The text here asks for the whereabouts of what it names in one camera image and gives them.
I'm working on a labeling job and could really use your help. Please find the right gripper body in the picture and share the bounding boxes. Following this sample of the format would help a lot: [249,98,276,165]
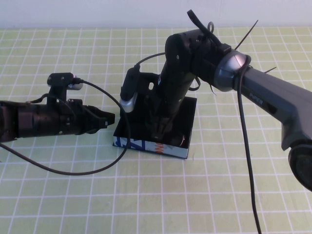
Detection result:
[145,69,195,131]

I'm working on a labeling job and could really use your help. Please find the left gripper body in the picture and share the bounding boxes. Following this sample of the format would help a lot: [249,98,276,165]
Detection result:
[17,97,99,138]

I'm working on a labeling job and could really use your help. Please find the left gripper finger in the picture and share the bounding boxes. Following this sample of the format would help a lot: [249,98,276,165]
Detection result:
[89,106,116,121]
[94,119,115,134]

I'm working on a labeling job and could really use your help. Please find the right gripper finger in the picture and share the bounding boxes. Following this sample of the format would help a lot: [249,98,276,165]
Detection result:
[161,117,174,137]
[151,120,163,141]

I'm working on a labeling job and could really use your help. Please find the black glasses case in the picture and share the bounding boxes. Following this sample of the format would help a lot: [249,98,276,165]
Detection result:
[112,96,197,160]

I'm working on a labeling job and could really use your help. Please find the green white-checked tablecloth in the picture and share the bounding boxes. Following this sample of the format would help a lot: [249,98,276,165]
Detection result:
[0,27,312,234]

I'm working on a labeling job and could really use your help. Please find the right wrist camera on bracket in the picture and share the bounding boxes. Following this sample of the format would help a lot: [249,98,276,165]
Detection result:
[119,64,161,113]

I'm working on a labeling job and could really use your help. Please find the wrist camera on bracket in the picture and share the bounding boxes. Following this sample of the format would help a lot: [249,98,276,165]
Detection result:
[47,72,84,104]
[119,64,161,113]

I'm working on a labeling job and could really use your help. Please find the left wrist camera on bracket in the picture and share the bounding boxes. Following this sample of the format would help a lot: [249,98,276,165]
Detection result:
[47,72,84,104]

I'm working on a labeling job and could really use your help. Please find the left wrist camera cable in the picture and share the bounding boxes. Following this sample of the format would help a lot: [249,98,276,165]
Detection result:
[0,79,132,176]

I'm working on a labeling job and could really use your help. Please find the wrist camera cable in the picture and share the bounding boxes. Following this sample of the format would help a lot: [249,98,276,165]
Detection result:
[133,52,263,234]
[0,79,132,176]

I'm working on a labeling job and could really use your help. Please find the black fuzzy cable strap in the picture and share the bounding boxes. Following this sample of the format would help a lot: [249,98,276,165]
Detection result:
[187,9,231,53]

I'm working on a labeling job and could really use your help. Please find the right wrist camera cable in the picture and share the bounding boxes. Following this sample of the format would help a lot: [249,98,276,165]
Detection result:
[133,52,263,234]

